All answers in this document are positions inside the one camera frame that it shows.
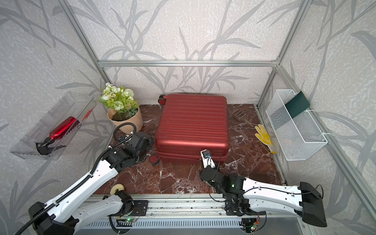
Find red hard-shell suitcase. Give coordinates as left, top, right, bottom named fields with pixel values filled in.
left=154, top=94, right=230, bottom=164

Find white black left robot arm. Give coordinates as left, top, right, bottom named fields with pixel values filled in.
left=17, top=123, right=155, bottom=235

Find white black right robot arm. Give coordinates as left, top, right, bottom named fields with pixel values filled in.
left=199, top=166, right=327, bottom=228

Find beige flower pot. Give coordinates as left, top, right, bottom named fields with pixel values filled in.
left=107, top=109, right=143, bottom=135

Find white tape roll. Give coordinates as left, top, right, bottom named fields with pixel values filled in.
left=110, top=184, right=124, bottom=195

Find white green artificial flowers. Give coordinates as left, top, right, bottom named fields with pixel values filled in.
left=99, top=83, right=139, bottom=121

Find yellow rubber glove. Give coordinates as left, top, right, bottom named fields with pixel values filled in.
left=255, top=124, right=277, bottom=154

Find brown mesh scoop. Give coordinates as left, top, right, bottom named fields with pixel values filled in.
left=231, top=109, right=256, bottom=127

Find dark green card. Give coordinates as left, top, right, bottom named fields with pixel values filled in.
left=285, top=91, right=310, bottom=118

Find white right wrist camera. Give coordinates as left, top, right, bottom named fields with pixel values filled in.
left=200, top=149, right=215, bottom=168

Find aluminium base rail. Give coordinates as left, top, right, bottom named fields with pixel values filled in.
left=63, top=193, right=309, bottom=219

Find clear plastic wall bin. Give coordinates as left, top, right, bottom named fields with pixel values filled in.
left=10, top=92, right=97, bottom=160

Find white wire mesh basket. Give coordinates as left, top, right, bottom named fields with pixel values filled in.
left=266, top=89, right=328, bottom=161

